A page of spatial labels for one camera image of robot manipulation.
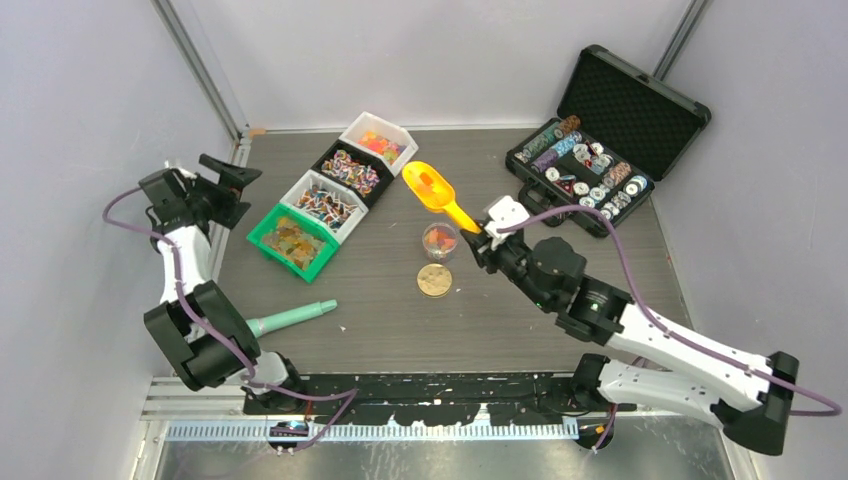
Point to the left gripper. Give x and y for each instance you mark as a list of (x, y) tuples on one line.
[(232, 179)]

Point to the black poker chip case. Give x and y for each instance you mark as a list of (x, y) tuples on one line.
[(616, 132)]

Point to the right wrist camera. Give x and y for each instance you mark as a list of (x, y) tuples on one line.
[(503, 213)]

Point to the orange plastic scoop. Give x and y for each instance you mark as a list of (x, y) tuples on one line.
[(436, 194)]

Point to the black bin with lollipops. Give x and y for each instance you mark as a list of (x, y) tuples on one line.
[(364, 174)]

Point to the mint green pen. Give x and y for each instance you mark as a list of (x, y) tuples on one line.
[(265, 325)]

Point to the white bin with wrapped candies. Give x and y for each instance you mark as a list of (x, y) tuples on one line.
[(335, 207)]

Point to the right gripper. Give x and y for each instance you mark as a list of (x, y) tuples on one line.
[(481, 245)]

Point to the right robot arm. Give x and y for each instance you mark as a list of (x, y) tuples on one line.
[(747, 396)]

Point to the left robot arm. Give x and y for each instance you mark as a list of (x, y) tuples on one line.
[(201, 333)]

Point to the white bin with gummy candies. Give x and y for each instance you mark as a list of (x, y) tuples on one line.
[(390, 143)]

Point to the green bin with candies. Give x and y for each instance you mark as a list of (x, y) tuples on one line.
[(301, 244)]

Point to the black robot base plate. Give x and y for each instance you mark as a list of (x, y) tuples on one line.
[(435, 399)]

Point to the aluminium frame rail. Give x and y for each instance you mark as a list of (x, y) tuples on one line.
[(181, 22)]

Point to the gold jar lid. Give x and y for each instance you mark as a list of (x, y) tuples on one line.
[(434, 280)]

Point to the clear plastic jar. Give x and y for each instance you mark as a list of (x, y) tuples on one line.
[(439, 241)]

